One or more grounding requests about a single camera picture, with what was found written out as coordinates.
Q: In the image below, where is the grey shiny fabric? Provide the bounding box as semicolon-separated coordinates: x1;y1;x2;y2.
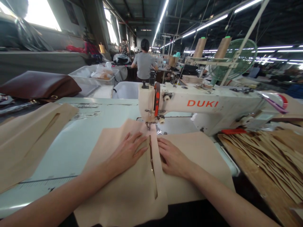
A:
0;94;42;116

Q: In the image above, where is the white plastic bin with bags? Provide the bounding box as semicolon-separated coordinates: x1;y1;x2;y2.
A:
68;62;122;96

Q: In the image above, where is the white thread stand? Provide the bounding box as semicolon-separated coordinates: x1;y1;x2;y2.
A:
185;0;270;86

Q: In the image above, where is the window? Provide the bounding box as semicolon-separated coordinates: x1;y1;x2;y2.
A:
0;0;62;32
103;7;122;46

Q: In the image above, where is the beige leather panel with slit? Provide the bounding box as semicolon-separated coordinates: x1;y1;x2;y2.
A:
74;118;237;227

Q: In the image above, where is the stack of beige leather panels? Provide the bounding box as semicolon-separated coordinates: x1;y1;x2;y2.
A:
0;102;80;195

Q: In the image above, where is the black plastic bag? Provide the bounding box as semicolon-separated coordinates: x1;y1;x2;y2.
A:
14;17;54;52

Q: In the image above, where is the small red flat box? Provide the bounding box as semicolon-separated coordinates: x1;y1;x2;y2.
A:
221;128;247;136

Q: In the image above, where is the pile of tan leather strips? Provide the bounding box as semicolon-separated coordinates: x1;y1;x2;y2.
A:
218;129;303;204

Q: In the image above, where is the white industrial sewing machine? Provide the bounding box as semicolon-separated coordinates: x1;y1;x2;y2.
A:
138;70;288;137

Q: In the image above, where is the person's left hand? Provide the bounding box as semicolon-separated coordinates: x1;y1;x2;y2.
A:
108;132;149;177

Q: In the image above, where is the clear plastic with red edge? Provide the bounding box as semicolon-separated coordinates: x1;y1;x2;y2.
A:
257;90;289;114

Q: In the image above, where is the person's right hand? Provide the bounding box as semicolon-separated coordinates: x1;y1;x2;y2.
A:
156;137;197;181

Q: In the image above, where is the tan thread cone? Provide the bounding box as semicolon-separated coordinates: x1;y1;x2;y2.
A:
193;37;208;59
214;35;232;59

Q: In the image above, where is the green electric fan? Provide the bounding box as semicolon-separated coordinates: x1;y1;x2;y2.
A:
208;38;258;86

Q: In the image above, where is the brown leather bag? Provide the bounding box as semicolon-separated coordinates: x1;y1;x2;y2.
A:
0;70;82;102

